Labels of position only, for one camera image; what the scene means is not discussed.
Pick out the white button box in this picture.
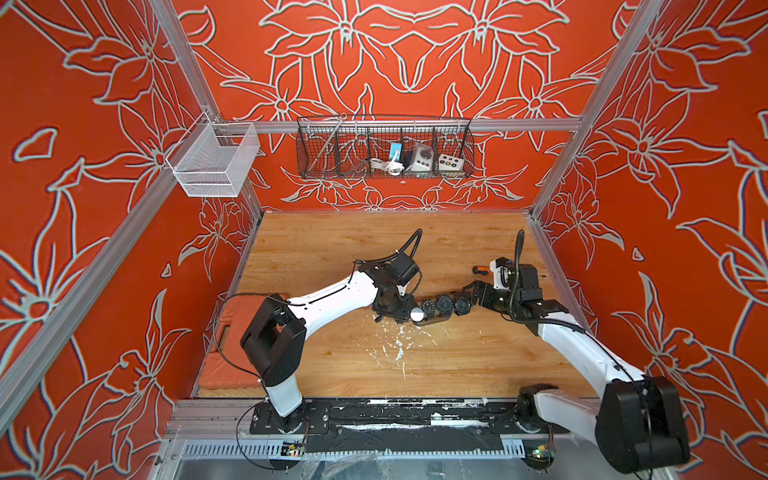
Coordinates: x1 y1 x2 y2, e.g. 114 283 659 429
437 154 465 176

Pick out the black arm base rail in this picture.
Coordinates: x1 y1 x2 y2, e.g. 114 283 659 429
247 398 560 458

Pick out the orange plastic tool case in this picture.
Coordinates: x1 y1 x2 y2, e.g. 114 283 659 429
198 295 265 396

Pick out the dark wooden watch stand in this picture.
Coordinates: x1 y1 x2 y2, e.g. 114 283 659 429
409 295 472 327

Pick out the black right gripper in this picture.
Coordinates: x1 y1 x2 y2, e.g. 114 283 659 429
460 279 521 317

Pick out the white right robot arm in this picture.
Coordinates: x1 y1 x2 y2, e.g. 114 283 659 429
472 230 691 475

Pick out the black wire wall basket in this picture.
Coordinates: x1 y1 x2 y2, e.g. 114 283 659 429
296 114 477 180

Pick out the black digital sport watch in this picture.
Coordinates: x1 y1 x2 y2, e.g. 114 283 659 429
436 295 454 319

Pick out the blue white small box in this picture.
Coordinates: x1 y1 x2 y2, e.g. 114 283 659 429
389 142 403 163

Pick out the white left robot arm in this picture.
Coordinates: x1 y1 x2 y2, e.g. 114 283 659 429
240 229 425 420

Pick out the white mesh wall basket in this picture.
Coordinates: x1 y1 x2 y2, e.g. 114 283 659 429
167 123 261 198

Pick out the white power adapter box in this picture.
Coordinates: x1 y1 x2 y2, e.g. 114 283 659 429
407 143 435 173

